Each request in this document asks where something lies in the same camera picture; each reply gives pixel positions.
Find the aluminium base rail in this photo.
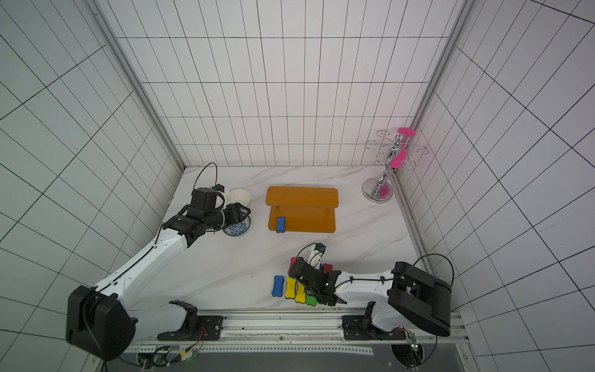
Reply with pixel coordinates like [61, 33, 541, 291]
[125, 308, 469, 354]

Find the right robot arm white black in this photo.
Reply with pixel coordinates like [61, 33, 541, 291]
[288, 258, 452, 337]

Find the orange two-tier shelf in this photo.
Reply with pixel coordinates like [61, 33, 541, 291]
[266, 186, 339, 233]

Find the white bowl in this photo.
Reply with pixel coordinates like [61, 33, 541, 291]
[226, 189, 252, 207]

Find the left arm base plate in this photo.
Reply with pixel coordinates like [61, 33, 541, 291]
[157, 315, 223, 341]

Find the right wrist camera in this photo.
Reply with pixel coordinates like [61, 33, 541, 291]
[308, 243, 326, 268]

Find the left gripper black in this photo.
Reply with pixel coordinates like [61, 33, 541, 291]
[205, 202, 251, 231]

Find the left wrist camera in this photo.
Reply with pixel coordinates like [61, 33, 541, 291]
[191, 184, 226, 211]

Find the blue patterned bowl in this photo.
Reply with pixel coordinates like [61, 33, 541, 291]
[223, 216, 251, 237]

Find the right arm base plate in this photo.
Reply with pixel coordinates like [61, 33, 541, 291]
[341, 316, 406, 341]

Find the pink object on stand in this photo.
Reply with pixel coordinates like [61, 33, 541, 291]
[389, 127, 416, 169]

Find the yellow eraser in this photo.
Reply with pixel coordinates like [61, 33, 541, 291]
[294, 284, 307, 304]
[284, 277, 297, 299]

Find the blue eraser top shelf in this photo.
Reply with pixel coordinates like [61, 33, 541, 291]
[271, 275, 285, 298]

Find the green eraser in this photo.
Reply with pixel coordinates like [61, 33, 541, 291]
[305, 295, 318, 306]

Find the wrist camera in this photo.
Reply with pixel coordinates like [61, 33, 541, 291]
[191, 184, 226, 211]
[308, 243, 326, 268]

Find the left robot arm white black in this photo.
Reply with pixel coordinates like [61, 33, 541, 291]
[65, 202, 251, 361]

